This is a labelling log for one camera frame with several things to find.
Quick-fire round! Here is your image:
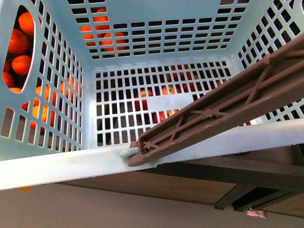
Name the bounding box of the light blue plastic basket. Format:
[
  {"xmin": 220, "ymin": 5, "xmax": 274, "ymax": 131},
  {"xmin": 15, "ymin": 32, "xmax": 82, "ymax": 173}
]
[{"xmin": 0, "ymin": 0, "xmax": 304, "ymax": 190}]

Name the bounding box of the brown basket handle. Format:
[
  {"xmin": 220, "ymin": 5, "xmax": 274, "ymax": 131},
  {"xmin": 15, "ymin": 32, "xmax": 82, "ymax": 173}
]
[{"xmin": 128, "ymin": 36, "xmax": 304, "ymax": 167}]

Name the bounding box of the black wooden display stand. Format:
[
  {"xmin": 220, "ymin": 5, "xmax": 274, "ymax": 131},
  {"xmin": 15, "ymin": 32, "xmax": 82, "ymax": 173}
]
[{"xmin": 65, "ymin": 144, "xmax": 304, "ymax": 218}]

